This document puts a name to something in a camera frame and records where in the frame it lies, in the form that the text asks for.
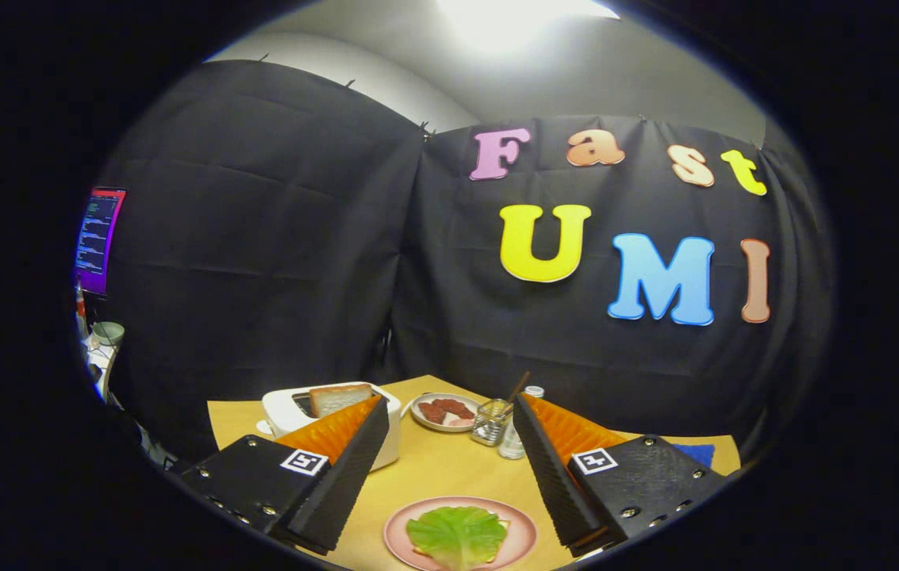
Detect black backdrop cloth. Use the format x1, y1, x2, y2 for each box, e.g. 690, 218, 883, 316
92, 59, 835, 465

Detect glass jar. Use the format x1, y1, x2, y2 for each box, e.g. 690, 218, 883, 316
470, 399, 515, 447

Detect white toaster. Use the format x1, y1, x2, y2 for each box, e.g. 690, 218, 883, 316
261, 382, 402, 473

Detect pink plate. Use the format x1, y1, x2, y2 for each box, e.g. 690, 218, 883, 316
383, 496, 538, 571

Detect computer monitor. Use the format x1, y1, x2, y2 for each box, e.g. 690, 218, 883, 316
75, 186, 127, 297

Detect small beige plate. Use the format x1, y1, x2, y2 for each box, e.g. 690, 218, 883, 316
409, 393, 483, 433

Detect toasted bread slice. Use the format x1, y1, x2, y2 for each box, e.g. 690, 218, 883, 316
308, 383, 375, 419

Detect green lettuce leaf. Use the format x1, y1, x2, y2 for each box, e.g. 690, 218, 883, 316
405, 506, 509, 571

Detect red meat pieces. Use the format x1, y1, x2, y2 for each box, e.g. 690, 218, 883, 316
418, 398, 475, 425

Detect blue towel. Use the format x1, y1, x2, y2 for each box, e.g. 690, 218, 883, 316
671, 443, 716, 469

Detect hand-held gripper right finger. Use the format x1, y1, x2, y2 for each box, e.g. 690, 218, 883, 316
513, 393, 732, 558

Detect white drink bottle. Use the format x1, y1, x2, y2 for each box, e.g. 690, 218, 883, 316
498, 385, 545, 461

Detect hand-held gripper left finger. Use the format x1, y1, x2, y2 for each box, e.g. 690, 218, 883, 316
179, 394, 390, 556

